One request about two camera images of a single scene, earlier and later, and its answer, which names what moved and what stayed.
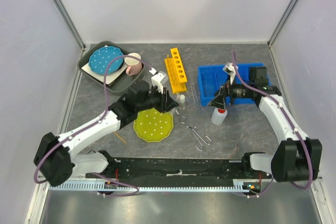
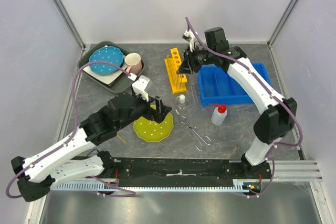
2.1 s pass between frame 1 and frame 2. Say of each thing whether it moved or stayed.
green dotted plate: stayed
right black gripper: moved
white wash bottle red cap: stayed
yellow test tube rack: stayed
